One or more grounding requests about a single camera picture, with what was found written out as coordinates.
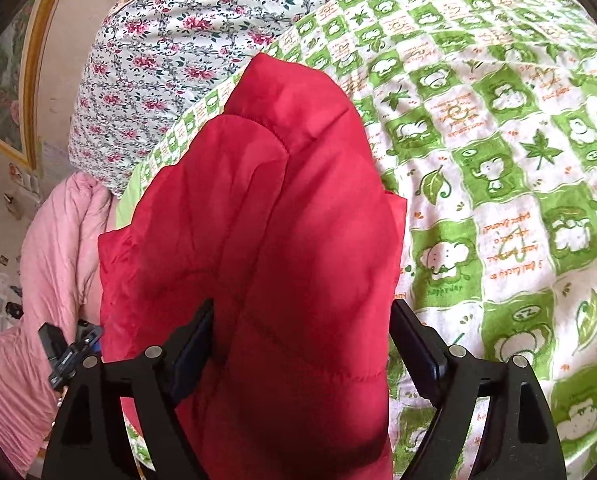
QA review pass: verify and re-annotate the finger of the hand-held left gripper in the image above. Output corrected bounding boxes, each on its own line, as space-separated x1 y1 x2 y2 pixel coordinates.
76 320 104 357
38 323 64 362

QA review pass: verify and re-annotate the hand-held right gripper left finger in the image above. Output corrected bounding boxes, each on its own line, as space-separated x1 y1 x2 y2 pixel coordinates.
41 298 216 480

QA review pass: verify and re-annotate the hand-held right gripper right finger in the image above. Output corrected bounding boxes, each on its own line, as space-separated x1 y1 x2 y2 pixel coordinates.
388 298 567 480

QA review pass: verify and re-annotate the red quilted jacket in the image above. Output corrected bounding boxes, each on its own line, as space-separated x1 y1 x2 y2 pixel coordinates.
98 52 410 480

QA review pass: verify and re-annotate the pink duvet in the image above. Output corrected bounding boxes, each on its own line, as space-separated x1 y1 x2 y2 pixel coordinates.
0 172 130 480

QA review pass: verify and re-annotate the green printed blanket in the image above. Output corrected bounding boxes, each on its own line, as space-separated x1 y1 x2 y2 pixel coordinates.
113 0 597 480

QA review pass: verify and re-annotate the floral pink white pillow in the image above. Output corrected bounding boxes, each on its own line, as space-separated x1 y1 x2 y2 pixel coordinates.
68 0 410 197

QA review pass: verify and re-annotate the gold framed wall picture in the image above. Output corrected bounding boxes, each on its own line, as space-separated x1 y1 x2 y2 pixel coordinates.
0 0 76 168

